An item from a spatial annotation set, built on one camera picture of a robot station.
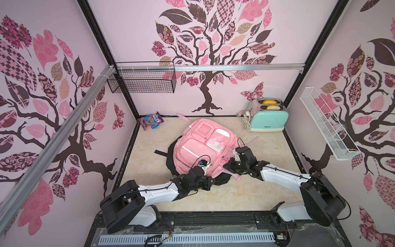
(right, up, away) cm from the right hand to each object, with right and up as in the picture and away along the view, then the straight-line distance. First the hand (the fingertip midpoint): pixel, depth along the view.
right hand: (222, 168), depth 86 cm
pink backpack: (-11, +15, +11) cm, 22 cm away
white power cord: (+20, +29, +21) cm, 41 cm away
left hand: (-5, -8, -5) cm, 10 cm away
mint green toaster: (+34, +32, +14) cm, 49 cm away
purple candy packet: (-46, +31, +32) cm, 64 cm away
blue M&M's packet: (-51, +30, +28) cm, 66 cm away
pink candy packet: (-55, +26, +28) cm, 67 cm away
